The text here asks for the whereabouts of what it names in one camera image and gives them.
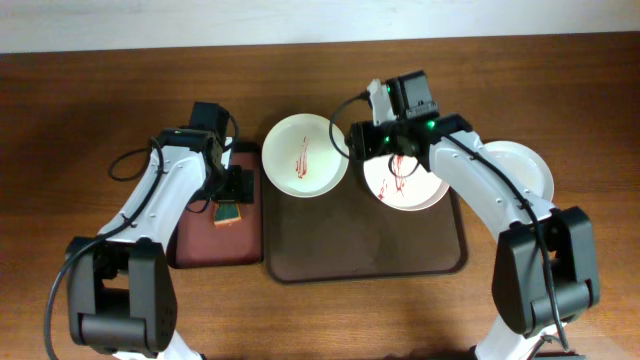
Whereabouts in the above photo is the small red-brown tray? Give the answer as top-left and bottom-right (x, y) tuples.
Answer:
(168, 142), (263, 269)

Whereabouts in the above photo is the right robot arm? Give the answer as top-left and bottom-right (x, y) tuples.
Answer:
(345, 71), (601, 359)

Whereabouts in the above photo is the white plate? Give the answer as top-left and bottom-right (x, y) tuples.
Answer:
(363, 155), (449, 211)
(262, 113), (349, 198)

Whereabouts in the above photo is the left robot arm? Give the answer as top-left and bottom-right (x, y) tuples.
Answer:
(55, 102), (254, 359)

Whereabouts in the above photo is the large dark brown tray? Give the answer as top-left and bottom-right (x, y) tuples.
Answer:
(262, 165), (468, 284)

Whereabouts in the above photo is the green and orange sponge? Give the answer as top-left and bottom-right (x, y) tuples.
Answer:
(213, 203), (242, 227)

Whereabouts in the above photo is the pale green plate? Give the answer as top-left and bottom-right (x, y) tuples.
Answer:
(485, 141), (555, 202)

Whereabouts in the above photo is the right black cable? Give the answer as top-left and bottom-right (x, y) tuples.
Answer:
(328, 92), (571, 354)

